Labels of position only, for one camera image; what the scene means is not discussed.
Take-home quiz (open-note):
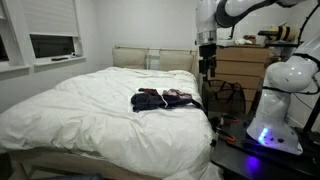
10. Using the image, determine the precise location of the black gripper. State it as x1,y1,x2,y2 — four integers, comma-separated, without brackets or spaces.
199,44,217,80

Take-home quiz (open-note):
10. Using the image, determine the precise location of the dark navy hoodie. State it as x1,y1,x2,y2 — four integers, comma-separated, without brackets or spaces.
131,93,205,112

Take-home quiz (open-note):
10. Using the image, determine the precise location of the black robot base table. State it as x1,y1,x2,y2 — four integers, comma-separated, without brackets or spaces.
209,113,320,180

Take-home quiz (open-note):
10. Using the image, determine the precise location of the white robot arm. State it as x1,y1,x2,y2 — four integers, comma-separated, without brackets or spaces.
196,0,320,155

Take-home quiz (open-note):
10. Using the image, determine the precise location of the black mesh laundry bag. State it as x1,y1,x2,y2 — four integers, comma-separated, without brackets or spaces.
202,80,246,113

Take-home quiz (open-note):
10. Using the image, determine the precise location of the wooden dresser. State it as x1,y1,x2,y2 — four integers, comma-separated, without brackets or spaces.
215,46,269,113

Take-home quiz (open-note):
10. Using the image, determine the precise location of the pink mauve garment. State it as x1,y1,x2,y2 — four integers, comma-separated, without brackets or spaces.
162,89,192,100

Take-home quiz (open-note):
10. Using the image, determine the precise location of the dark red garment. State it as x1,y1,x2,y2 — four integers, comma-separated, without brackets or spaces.
138,88,158,95

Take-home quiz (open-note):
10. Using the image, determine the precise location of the beige bed headboard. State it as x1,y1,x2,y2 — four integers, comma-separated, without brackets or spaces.
112,46,197,73

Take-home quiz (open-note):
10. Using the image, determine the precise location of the yellow black rolled item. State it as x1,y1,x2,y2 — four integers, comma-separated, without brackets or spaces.
258,26,297,42

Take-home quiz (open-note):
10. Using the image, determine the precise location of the white duvet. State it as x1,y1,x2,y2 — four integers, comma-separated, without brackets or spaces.
0,67,222,180

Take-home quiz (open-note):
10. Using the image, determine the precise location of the black remote on sill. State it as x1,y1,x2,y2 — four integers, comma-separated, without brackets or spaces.
51,57,69,61

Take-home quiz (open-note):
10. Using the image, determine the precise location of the white window blind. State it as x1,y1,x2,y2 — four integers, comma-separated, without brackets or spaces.
22,0,79,37

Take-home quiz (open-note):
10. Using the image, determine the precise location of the orange handled clamp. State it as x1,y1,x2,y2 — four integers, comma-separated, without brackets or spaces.
218,131,236,143
221,114,239,123

